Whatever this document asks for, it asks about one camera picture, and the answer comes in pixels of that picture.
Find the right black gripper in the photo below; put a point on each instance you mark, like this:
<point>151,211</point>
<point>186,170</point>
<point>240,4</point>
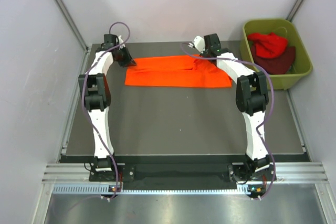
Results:
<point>203,54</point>

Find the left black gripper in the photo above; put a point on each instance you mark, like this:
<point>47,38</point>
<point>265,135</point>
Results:
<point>128,61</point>

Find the orange t shirt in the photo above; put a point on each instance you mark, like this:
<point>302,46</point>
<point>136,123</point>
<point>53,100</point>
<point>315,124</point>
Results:
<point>176,71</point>

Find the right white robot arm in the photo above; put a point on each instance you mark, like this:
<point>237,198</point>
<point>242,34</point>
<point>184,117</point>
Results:
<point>251,100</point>

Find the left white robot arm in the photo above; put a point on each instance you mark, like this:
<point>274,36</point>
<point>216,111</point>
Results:
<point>96,97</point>

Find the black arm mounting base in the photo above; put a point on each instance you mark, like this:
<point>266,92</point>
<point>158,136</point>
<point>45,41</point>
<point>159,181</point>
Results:
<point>182,172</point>

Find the red t shirt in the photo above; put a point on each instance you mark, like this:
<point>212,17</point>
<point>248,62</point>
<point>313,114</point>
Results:
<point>268,46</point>

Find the olive green plastic bin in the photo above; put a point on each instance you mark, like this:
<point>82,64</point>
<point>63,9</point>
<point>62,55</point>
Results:
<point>301,66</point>

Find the dark maroon t shirt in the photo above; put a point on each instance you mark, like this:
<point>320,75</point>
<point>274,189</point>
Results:
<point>280,65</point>

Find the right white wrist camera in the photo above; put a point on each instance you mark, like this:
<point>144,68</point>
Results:
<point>198,43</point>

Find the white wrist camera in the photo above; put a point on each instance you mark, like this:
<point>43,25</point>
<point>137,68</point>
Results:
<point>121,43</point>
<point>198,43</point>

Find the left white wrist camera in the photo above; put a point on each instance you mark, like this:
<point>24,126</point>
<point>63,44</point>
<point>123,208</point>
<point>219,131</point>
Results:
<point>121,43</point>

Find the slotted grey cable duct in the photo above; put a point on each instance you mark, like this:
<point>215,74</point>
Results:
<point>107,190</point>

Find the aluminium frame rail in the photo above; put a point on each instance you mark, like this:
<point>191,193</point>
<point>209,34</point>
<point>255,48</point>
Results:
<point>288,173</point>

